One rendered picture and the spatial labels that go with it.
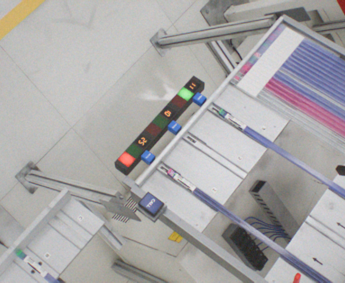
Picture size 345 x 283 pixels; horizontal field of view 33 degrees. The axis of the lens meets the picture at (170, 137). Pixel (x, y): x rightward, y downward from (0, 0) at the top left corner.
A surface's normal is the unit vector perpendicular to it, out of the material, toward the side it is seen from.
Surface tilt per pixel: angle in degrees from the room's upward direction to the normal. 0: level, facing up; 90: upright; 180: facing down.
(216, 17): 0
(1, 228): 0
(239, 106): 44
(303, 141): 0
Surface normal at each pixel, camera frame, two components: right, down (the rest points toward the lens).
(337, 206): 0.00, -0.47
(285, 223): 0.55, 0.04
